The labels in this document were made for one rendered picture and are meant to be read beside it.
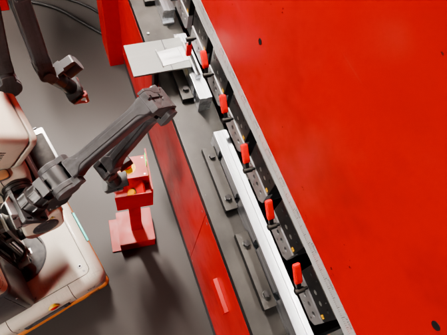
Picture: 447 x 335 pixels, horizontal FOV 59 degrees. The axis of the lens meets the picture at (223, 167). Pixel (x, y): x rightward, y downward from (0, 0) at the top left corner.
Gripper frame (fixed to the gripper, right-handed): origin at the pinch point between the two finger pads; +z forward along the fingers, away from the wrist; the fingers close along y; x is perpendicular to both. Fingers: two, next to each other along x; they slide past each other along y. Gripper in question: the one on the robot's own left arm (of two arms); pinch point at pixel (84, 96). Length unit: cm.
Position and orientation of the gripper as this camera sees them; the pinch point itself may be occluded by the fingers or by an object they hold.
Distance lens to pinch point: 172.2
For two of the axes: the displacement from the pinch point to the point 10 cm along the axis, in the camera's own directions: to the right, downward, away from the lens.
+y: -5.5, -7.8, 3.0
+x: -8.0, 5.9, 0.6
